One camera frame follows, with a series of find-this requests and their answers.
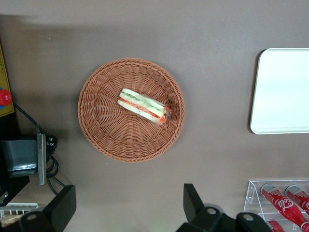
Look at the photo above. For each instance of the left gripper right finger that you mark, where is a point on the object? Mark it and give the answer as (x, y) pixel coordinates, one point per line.
(193, 203)

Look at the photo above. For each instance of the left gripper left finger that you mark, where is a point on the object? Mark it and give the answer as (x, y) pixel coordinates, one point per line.
(62, 207)

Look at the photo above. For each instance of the sandwich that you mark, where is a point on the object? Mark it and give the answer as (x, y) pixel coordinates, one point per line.
(140, 104)

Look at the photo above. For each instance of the brown round wicker basket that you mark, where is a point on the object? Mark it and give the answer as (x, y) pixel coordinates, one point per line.
(108, 135)

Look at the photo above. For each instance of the cream plastic tray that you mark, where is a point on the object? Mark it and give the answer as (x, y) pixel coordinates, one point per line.
(282, 96)

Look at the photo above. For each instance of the clear acrylic bottle rack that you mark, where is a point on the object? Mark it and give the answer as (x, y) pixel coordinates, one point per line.
(252, 198)

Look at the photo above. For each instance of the red cola bottle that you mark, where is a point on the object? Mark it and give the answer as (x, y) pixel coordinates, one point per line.
(299, 197)
(275, 227)
(282, 205)

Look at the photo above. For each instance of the yellow control box red button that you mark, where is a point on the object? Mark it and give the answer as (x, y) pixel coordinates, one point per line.
(4, 79)

